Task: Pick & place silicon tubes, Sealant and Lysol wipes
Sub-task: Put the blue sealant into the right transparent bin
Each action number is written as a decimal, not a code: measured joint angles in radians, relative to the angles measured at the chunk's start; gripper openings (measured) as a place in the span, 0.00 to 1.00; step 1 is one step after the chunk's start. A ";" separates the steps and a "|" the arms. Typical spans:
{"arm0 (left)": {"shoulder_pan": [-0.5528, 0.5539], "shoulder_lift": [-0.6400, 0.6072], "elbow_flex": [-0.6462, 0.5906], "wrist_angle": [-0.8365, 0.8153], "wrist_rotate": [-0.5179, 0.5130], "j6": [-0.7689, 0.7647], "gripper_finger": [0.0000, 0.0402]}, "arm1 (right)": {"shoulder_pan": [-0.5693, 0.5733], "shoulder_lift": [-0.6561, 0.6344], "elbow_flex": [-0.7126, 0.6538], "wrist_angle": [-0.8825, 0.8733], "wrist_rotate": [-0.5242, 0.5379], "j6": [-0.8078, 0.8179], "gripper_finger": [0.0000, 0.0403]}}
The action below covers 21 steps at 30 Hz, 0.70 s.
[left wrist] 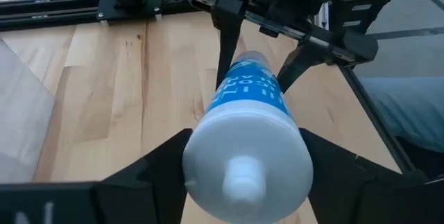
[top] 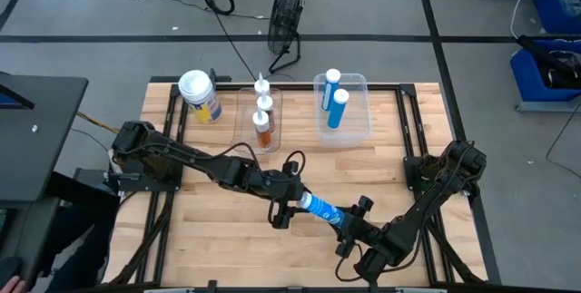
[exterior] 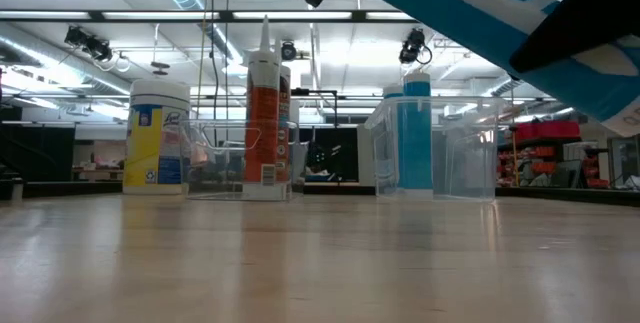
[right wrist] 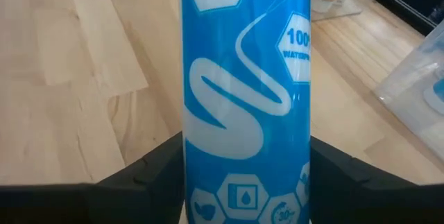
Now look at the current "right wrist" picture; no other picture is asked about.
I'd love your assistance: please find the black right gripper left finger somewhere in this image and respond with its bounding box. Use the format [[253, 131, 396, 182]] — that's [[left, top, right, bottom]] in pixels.
[[0, 131, 185, 224]]

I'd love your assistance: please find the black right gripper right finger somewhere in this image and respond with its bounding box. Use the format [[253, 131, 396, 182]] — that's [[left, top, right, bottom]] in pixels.
[[309, 135, 444, 224]]

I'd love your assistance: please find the large clear plastic bin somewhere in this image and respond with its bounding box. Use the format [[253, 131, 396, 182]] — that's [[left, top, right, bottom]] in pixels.
[[374, 19, 444, 164]]

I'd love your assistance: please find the black table edge rail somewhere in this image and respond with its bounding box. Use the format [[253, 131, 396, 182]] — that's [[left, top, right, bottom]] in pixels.
[[364, 0, 444, 37]]

